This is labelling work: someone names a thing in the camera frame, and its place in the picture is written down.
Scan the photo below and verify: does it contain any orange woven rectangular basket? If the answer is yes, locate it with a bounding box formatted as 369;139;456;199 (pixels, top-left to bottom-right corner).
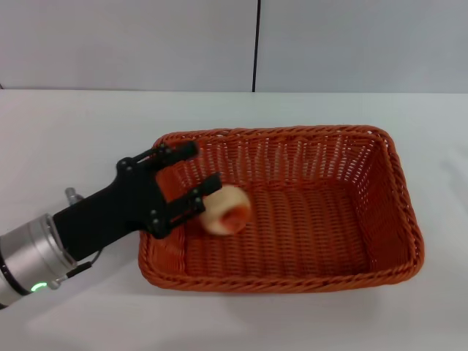
137;124;426;295

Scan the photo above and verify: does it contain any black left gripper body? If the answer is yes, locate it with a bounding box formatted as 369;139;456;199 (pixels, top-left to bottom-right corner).
52;147;175;263

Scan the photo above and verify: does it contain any pale peach with red patch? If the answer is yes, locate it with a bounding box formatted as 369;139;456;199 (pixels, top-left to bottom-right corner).
198;184;252;235

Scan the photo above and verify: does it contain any thin black vertical wall strip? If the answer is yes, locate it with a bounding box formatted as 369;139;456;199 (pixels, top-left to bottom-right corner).
251;0;262;94

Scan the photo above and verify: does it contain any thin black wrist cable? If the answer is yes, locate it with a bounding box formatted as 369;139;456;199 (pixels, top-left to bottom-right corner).
54;246;104;290

